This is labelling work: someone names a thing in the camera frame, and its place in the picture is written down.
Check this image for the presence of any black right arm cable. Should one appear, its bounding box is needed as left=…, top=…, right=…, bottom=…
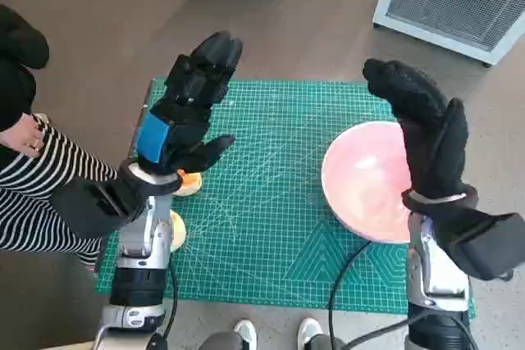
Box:
left=327, top=239, right=411, bottom=350

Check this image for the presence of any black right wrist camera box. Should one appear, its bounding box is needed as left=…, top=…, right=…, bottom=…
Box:
left=441, top=208, right=525, bottom=281

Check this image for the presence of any pink bowl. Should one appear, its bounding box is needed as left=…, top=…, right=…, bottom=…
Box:
left=321, top=120, right=413, bottom=244

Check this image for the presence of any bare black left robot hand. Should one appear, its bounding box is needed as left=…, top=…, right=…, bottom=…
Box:
left=135, top=30, right=244, bottom=177

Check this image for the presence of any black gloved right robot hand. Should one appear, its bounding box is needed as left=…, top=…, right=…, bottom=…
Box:
left=363, top=57, right=471, bottom=203

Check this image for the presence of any person's hand with ring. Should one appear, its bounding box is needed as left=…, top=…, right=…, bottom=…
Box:
left=0, top=112, right=46, bottom=158

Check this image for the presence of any grey leg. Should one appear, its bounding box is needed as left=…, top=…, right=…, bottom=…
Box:
left=199, top=331, right=247, bottom=350
left=307, top=333, right=349, bottom=350

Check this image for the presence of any green cutting mat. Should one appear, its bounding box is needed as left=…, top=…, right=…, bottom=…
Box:
left=94, top=75, right=479, bottom=320

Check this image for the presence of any long striped toy bread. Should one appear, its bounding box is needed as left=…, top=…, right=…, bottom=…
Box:
left=171, top=168, right=204, bottom=198

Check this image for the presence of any round toy bread bun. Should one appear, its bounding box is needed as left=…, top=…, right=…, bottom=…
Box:
left=168, top=210, right=189, bottom=253

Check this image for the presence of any white shoe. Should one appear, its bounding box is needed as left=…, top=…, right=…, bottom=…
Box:
left=232, top=319, right=258, bottom=350
left=297, top=316, right=324, bottom=350

